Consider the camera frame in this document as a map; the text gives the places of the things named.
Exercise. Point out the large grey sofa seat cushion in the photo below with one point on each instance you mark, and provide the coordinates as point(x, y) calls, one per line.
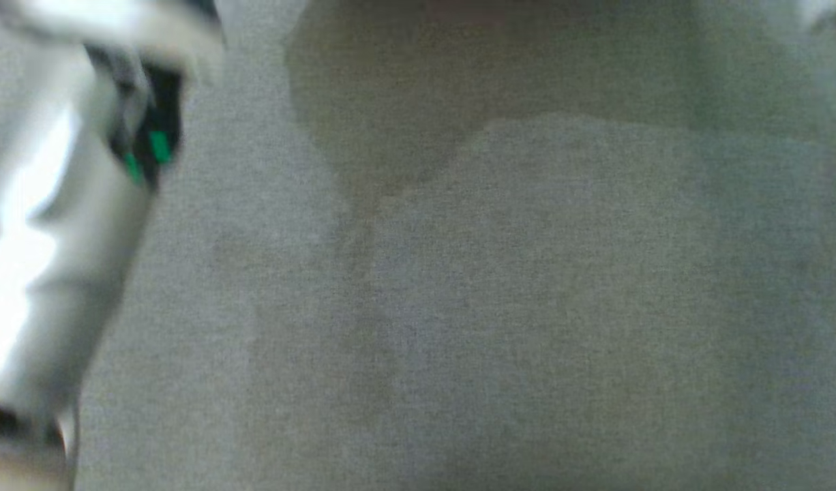
point(527, 307)

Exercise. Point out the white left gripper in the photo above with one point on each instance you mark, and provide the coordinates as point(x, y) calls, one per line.
point(155, 102)

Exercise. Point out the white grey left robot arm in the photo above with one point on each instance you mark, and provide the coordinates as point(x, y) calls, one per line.
point(43, 273)

